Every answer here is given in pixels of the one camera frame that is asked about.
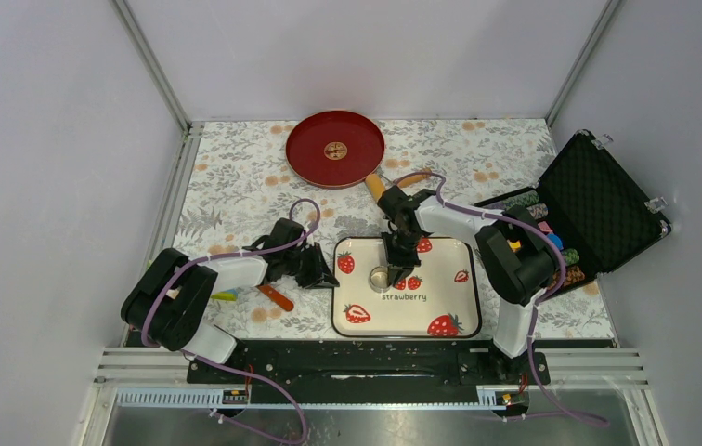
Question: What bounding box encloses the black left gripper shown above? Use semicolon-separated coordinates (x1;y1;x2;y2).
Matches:
284;242;339;289

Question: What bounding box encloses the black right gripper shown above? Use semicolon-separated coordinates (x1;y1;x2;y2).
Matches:
381;229;423;286

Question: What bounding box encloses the round metal cutter ring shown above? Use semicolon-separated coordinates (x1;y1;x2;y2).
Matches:
368;266;392;293

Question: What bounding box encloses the metal scraper orange handle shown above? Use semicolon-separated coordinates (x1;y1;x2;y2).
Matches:
257;284;294;312

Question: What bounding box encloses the strawberry pattern rectangular tray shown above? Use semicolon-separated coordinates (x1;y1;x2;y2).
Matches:
331;238;481;338

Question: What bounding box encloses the wooden dough roller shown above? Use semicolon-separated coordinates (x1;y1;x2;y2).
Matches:
363;169;433;203

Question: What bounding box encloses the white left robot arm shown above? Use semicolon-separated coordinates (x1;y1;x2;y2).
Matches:
121;218;339;382

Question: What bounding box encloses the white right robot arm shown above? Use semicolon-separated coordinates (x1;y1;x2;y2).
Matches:
373;186;566;383

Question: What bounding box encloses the colourful toy block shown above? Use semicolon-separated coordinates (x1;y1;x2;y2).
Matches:
210;289;239;302

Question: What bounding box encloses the round red tray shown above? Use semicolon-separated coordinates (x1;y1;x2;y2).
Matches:
285;110;385;190

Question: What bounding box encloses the black open chip case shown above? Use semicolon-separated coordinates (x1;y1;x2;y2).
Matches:
479;129;672;293

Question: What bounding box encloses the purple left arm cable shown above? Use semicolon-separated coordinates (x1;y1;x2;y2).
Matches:
139;198;321;446

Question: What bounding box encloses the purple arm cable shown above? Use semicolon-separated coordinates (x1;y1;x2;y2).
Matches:
139;198;321;446
391;171;611;429

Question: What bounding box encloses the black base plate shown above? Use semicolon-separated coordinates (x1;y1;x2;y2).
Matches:
186;336;553;408

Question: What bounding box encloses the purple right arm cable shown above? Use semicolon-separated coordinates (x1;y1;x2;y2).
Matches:
391;171;611;429

